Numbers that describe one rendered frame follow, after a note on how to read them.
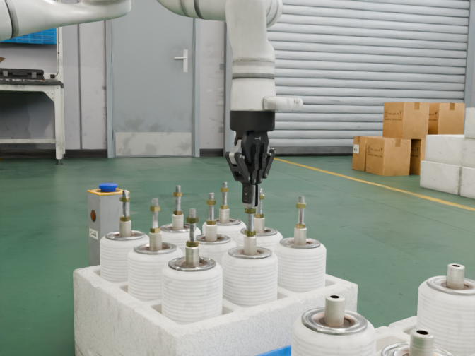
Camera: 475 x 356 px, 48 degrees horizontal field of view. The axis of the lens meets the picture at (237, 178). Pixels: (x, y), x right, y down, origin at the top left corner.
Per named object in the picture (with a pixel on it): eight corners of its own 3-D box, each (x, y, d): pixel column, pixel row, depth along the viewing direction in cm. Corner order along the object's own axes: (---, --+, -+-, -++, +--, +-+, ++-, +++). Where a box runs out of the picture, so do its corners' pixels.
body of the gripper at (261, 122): (247, 107, 93) (245, 159, 94) (219, 106, 86) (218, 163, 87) (284, 107, 89) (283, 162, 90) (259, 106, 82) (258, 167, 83)
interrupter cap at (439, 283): (463, 301, 69) (464, 296, 69) (415, 285, 76) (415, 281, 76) (495, 291, 74) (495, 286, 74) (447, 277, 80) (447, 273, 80)
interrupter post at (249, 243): (247, 257, 89) (247, 238, 89) (239, 254, 91) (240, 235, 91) (259, 256, 90) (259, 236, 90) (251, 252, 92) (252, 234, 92)
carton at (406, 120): (427, 138, 437) (430, 102, 433) (402, 138, 430) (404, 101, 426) (406, 137, 465) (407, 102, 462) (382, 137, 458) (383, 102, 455)
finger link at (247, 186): (246, 172, 89) (245, 202, 90) (237, 174, 87) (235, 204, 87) (254, 173, 88) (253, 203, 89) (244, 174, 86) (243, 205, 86)
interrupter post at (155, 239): (152, 253, 91) (152, 234, 91) (145, 250, 93) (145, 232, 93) (165, 251, 93) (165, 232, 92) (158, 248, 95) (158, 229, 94)
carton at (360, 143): (381, 167, 494) (382, 135, 491) (394, 170, 471) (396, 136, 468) (351, 168, 487) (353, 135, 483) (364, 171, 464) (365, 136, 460)
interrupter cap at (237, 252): (242, 263, 86) (242, 259, 86) (220, 252, 92) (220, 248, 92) (280, 257, 90) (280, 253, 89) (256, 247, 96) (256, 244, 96)
